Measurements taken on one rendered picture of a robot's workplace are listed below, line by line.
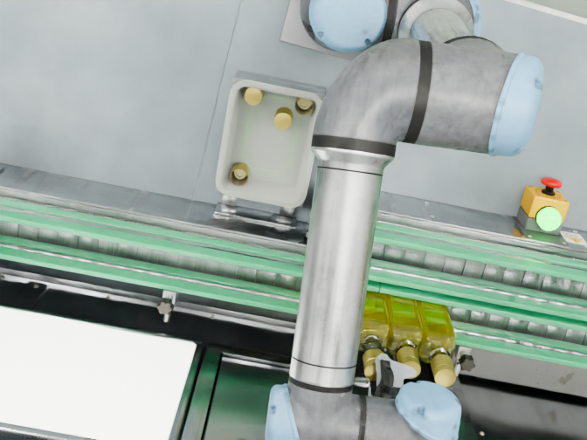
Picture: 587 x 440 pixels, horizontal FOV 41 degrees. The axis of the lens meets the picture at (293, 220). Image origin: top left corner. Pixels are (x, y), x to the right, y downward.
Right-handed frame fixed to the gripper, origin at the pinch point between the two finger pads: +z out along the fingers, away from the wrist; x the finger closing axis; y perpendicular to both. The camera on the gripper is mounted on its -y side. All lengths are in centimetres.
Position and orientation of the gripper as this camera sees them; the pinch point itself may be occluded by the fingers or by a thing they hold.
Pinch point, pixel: (375, 369)
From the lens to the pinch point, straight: 126.0
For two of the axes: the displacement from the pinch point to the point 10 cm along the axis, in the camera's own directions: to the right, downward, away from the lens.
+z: 0.3, -3.6, 9.3
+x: 2.0, -9.1, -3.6
